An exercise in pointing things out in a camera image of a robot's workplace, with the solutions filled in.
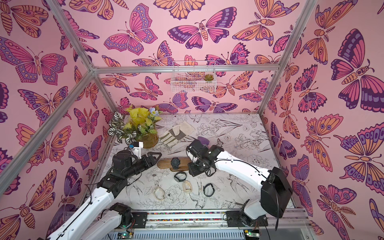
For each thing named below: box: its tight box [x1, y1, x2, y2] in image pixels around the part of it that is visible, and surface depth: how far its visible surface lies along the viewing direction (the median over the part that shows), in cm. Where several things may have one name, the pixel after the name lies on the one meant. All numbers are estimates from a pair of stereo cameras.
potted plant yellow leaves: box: [107, 107, 163, 149], surface depth 87 cm
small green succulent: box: [204, 74, 214, 81], surface depth 94 cm
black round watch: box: [174, 171, 187, 182], surface depth 88 cm
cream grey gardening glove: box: [159, 121, 196, 147], surface depth 109 cm
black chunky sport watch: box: [170, 157, 181, 170], surface depth 86 cm
